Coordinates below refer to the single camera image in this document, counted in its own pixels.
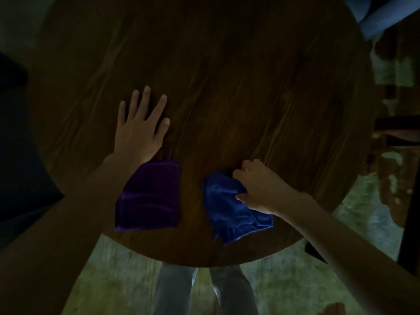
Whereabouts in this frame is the person's left forearm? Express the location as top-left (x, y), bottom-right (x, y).
top-left (0, 153), bottom-right (142, 315)

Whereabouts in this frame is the light blue fabric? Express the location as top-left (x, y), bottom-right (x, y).
top-left (344, 0), bottom-right (420, 42)

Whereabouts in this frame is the dark wooden chair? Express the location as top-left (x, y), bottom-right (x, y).
top-left (373, 115), bottom-right (420, 277)

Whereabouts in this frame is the person's right hand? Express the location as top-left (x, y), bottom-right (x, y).
top-left (232, 159), bottom-right (306, 217)

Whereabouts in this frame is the person's right forearm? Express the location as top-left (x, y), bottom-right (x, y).
top-left (280, 192), bottom-right (420, 315)

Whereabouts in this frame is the person's right leg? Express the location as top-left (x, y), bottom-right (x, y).
top-left (208, 266), bottom-right (260, 315)

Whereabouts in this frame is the blue cloth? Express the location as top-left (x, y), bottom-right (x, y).
top-left (202, 172), bottom-right (274, 245)

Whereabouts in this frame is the dark upholstered seat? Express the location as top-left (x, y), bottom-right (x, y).
top-left (0, 52), bottom-right (65, 250)

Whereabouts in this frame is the person's left hand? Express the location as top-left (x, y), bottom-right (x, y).
top-left (113, 85), bottom-right (171, 166)

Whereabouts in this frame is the purple cloth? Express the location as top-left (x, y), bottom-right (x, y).
top-left (114, 161), bottom-right (181, 232)

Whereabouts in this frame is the person's left leg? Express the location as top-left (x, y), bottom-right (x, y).
top-left (152, 262), bottom-right (199, 315)

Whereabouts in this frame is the person's leg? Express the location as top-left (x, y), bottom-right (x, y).
top-left (152, 262), bottom-right (199, 315)
top-left (208, 266), bottom-right (260, 315)

